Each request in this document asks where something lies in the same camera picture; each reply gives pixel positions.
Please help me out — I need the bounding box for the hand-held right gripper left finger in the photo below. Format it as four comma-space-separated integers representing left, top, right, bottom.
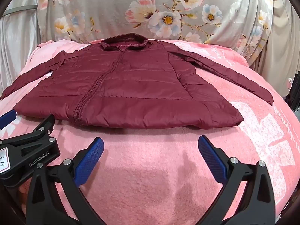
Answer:
25, 136, 105, 225

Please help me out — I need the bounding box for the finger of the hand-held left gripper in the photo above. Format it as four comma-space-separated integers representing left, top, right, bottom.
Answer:
0, 110, 17, 130
0, 114, 56, 147

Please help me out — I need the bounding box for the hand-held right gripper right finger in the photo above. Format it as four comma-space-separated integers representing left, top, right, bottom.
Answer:
198, 135, 278, 225

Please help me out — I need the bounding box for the maroon puffer jacket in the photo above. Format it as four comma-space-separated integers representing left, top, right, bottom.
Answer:
0, 33, 275, 130

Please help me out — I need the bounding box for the pink printed blanket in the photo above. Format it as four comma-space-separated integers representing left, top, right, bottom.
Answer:
0, 39, 300, 225

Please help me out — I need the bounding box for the silver satin curtain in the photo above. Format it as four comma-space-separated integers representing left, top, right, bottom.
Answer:
0, 0, 40, 92

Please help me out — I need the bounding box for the grey floral bedsheet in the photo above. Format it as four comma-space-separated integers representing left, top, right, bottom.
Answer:
36, 0, 275, 66

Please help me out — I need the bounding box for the beige curtain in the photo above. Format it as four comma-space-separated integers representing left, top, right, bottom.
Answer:
246, 0, 300, 113

